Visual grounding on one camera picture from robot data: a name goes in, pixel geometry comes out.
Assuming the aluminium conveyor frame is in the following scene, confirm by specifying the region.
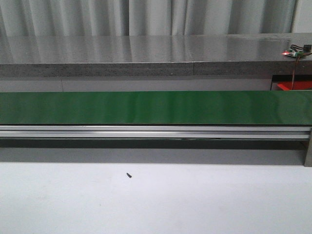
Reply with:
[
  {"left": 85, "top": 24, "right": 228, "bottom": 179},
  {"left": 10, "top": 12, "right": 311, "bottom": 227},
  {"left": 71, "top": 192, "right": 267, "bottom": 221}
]
[{"left": 0, "top": 125, "right": 312, "bottom": 167}]

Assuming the red plastic bin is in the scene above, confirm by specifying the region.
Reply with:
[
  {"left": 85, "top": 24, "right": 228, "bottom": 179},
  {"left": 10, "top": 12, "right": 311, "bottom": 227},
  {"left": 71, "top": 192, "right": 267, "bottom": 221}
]
[{"left": 277, "top": 81, "right": 312, "bottom": 91}]

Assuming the grey stone counter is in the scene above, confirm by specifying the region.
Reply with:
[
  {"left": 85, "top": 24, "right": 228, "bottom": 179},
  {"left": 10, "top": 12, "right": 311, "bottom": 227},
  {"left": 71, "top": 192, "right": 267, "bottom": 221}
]
[{"left": 0, "top": 33, "right": 312, "bottom": 92}]

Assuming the white curtain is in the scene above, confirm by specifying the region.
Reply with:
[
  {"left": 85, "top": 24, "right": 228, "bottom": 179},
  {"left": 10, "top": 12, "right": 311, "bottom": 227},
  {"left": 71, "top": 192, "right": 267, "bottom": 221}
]
[{"left": 0, "top": 0, "right": 297, "bottom": 37}]

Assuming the small green circuit board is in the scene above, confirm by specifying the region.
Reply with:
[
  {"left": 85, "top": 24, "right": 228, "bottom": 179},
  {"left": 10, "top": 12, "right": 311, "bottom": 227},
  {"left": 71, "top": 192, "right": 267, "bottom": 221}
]
[{"left": 282, "top": 49, "right": 309, "bottom": 58}]

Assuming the green conveyor belt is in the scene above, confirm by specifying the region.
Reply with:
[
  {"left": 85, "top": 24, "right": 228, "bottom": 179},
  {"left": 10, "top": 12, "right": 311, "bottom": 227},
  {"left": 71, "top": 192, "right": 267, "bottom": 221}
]
[{"left": 0, "top": 91, "right": 312, "bottom": 125}]

